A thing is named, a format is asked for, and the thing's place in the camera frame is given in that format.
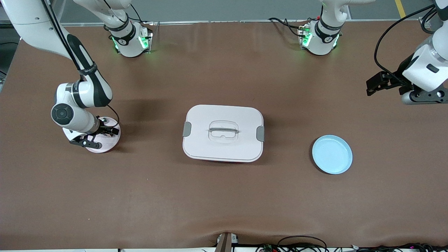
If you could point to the aluminium frame profile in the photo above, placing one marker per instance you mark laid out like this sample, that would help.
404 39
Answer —
427 21

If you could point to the silver table edge rail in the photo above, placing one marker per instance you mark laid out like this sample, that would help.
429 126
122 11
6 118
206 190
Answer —
227 21

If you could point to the white lidded storage box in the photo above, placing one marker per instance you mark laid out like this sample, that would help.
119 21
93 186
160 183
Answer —
224 147

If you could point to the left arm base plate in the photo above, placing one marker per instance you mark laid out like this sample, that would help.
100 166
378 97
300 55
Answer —
301 36

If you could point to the pink round plate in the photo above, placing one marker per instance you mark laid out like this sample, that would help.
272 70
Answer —
105 144

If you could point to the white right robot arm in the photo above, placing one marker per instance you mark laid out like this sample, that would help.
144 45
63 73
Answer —
84 94

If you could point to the brown camera mount post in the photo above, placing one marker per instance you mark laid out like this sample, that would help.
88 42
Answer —
224 243

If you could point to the light blue round plate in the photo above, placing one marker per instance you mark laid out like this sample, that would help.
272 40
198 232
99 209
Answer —
331 154

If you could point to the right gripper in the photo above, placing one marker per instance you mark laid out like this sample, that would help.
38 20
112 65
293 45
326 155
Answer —
103 129

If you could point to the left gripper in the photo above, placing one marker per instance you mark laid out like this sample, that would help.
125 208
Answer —
400 74

